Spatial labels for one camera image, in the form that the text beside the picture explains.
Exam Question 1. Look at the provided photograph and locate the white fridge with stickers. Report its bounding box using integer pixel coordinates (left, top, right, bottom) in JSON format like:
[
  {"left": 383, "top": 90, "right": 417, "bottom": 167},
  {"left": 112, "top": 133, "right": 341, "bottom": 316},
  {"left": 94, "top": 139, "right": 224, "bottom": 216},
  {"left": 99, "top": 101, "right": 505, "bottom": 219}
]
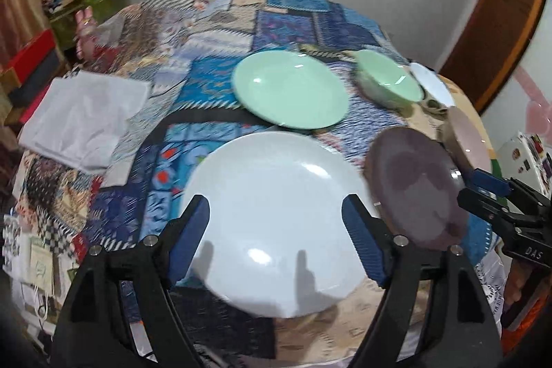
[{"left": 496, "top": 131, "right": 552, "bottom": 205}]

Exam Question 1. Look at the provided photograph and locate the green patterned box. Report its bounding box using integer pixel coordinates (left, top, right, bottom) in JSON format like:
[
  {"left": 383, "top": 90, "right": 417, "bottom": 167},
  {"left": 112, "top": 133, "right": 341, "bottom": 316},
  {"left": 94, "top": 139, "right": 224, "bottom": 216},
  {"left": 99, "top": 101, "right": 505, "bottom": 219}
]
[{"left": 49, "top": 0, "right": 117, "bottom": 50}]

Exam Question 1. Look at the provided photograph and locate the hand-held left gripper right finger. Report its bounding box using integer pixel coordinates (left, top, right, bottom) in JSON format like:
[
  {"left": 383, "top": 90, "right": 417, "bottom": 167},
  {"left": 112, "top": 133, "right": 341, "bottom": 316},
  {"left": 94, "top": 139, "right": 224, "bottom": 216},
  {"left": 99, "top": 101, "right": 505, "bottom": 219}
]
[{"left": 341, "top": 194, "right": 503, "bottom": 368}]

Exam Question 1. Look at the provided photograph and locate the pink doll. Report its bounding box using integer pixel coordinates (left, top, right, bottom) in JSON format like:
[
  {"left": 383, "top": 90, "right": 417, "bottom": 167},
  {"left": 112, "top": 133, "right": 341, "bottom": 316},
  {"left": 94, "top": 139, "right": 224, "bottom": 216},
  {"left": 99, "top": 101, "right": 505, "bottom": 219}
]
[{"left": 74, "top": 6, "right": 102, "bottom": 59}]

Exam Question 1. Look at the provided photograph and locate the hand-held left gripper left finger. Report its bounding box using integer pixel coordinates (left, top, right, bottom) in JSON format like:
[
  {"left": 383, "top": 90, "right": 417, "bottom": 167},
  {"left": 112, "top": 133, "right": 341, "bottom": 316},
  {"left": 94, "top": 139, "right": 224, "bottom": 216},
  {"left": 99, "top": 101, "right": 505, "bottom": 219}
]
[{"left": 51, "top": 195, "right": 210, "bottom": 368}]

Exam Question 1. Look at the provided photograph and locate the brown wooden door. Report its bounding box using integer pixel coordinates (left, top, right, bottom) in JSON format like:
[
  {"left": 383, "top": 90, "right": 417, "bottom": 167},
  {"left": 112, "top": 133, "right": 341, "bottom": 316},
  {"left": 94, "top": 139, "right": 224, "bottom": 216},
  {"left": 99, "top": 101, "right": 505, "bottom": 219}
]
[{"left": 437, "top": 0, "right": 548, "bottom": 114}]

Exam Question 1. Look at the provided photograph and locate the white paper card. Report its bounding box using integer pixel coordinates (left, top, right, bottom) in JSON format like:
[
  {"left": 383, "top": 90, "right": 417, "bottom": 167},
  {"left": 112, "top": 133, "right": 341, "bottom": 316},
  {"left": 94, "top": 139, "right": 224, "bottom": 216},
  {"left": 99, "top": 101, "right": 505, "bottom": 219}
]
[{"left": 29, "top": 241, "right": 58, "bottom": 279}]

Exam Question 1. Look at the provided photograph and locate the patchwork printed blanket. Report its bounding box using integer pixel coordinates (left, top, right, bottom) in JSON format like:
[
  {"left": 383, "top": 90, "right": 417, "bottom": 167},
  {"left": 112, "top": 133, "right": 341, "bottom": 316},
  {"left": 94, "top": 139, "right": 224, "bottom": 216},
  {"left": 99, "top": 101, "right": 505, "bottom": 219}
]
[{"left": 0, "top": 0, "right": 505, "bottom": 368}]

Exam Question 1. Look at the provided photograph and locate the purple plate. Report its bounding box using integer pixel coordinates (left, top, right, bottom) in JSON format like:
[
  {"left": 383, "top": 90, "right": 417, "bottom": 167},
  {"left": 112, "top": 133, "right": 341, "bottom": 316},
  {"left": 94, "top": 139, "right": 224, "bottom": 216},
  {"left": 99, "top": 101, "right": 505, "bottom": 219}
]
[{"left": 363, "top": 127, "right": 471, "bottom": 250}]

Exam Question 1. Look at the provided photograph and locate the green plate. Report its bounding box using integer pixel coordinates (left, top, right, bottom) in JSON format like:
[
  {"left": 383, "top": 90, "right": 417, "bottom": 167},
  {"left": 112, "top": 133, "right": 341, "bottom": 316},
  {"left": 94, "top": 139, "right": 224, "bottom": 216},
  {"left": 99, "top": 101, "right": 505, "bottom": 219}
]
[{"left": 231, "top": 50, "right": 350, "bottom": 130}]

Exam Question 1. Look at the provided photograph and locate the green bowl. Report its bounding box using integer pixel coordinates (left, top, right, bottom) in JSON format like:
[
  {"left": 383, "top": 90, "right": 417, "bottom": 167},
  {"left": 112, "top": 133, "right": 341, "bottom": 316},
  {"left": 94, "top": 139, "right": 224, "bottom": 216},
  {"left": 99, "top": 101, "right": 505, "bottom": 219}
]
[{"left": 354, "top": 49, "right": 425, "bottom": 110}]

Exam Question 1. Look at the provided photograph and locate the large white plate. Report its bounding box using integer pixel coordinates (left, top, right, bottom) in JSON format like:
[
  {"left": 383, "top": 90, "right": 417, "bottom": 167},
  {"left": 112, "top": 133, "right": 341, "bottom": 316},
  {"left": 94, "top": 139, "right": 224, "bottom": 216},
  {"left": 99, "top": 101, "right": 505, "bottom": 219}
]
[{"left": 181, "top": 131, "right": 382, "bottom": 319}]

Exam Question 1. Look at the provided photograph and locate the red box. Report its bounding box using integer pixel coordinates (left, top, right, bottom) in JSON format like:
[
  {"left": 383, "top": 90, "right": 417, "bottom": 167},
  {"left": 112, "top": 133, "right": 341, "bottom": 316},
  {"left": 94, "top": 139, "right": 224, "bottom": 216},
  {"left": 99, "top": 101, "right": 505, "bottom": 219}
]
[{"left": 0, "top": 29, "right": 57, "bottom": 86}]

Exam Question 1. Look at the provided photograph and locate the dark grey box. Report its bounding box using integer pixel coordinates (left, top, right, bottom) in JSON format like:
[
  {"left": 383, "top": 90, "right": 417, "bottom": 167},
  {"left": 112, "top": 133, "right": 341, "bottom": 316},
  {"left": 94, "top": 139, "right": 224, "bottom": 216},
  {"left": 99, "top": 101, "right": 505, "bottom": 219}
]
[{"left": 9, "top": 49, "right": 70, "bottom": 107}]

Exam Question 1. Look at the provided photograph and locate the person's right hand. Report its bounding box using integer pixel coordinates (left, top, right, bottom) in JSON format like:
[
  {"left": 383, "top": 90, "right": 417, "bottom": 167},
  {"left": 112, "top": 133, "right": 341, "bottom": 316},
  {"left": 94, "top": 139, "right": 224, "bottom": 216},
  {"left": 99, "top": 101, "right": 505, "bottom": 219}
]
[{"left": 504, "top": 260, "right": 536, "bottom": 309}]

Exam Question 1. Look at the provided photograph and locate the white spotted bowl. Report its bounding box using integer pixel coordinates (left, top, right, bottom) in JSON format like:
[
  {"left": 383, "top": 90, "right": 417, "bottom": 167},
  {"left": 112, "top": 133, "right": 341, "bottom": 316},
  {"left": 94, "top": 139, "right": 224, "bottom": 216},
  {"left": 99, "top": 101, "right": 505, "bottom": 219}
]
[{"left": 409, "top": 62, "right": 455, "bottom": 108}]

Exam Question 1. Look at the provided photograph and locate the pink bowl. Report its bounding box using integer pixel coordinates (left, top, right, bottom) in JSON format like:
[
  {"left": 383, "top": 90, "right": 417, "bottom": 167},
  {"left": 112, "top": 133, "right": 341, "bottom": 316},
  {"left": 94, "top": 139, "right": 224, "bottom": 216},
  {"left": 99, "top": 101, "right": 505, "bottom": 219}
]
[{"left": 440, "top": 106, "right": 493, "bottom": 179}]

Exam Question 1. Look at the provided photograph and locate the person's orange clothing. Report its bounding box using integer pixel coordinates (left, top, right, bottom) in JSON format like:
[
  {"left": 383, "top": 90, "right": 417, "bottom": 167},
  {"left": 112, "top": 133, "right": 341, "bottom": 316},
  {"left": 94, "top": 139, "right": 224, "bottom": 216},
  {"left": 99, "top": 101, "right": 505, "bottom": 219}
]
[{"left": 502, "top": 299, "right": 546, "bottom": 336}]

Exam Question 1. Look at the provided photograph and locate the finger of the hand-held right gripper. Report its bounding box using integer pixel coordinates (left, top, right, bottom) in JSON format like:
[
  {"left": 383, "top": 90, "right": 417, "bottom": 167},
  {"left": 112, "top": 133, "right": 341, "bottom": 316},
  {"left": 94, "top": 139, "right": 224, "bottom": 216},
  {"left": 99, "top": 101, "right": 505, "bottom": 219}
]
[
  {"left": 457, "top": 188, "right": 520, "bottom": 224},
  {"left": 471, "top": 169, "right": 518, "bottom": 198}
]

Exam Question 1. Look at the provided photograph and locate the white folded cloth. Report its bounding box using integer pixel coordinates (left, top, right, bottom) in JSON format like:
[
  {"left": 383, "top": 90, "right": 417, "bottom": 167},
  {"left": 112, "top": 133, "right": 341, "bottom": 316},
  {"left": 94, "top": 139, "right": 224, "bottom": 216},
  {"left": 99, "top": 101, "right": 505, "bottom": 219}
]
[{"left": 18, "top": 70, "right": 152, "bottom": 175}]

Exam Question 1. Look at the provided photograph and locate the brown curtain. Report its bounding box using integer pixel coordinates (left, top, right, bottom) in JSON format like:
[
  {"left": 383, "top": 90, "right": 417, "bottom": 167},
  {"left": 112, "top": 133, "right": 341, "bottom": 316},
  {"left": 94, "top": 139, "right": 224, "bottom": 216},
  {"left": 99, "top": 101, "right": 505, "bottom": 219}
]
[{"left": 0, "top": 0, "right": 59, "bottom": 71}]

